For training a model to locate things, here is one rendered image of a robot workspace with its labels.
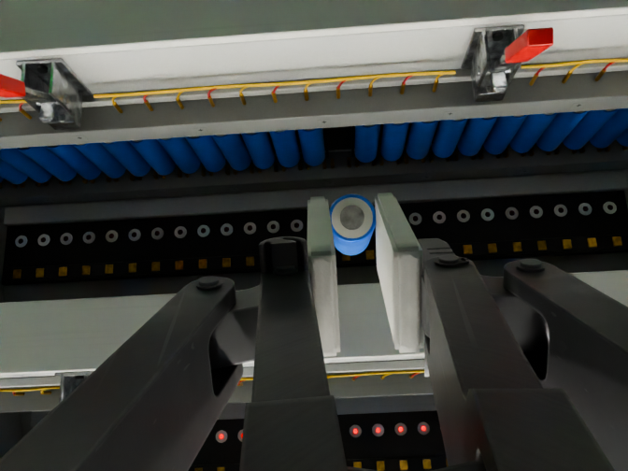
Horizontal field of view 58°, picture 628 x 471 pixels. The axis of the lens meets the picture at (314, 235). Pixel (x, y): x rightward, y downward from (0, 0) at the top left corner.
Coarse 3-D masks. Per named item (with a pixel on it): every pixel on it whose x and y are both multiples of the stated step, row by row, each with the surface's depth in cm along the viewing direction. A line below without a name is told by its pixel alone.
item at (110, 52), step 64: (0, 0) 33; (64, 0) 33; (128, 0) 33; (192, 0) 33; (256, 0) 32; (320, 0) 32; (384, 0) 32; (448, 0) 32; (512, 0) 31; (576, 0) 31; (0, 64) 34; (128, 64) 34; (192, 64) 34; (256, 64) 35; (320, 64) 35; (384, 64) 35; (448, 64) 36; (320, 192) 49; (384, 192) 49; (448, 192) 49; (512, 192) 48; (576, 192) 48
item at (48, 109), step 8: (0, 80) 28; (8, 80) 29; (16, 80) 30; (0, 88) 28; (8, 88) 29; (16, 88) 30; (24, 88) 30; (8, 96) 30; (16, 96) 30; (24, 96) 32; (32, 96) 32; (40, 96) 32; (48, 96) 33; (48, 104) 34; (40, 112) 34; (48, 112) 34
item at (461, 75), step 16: (576, 64) 36; (592, 64) 36; (624, 64) 35; (288, 80) 37; (352, 80) 36; (368, 80) 36; (384, 80) 36; (400, 80) 36; (416, 80) 36; (432, 80) 36; (448, 80) 36; (464, 80) 36; (128, 96) 37; (160, 96) 37; (176, 96) 37; (192, 96) 37; (224, 96) 37; (0, 112) 38
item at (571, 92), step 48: (96, 96) 36; (144, 96) 36; (240, 96) 36; (288, 96) 37; (336, 96) 37; (384, 96) 37; (432, 96) 36; (528, 96) 36; (576, 96) 36; (624, 96) 36; (0, 144) 38; (48, 144) 39
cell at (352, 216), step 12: (336, 204) 21; (348, 204) 21; (360, 204) 21; (336, 216) 21; (348, 216) 21; (360, 216) 21; (372, 216) 21; (336, 228) 21; (348, 228) 21; (360, 228) 21; (372, 228) 21; (336, 240) 22; (348, 240) 21; (360, 240) 21; (348, 252) 26; (360, 252) 27
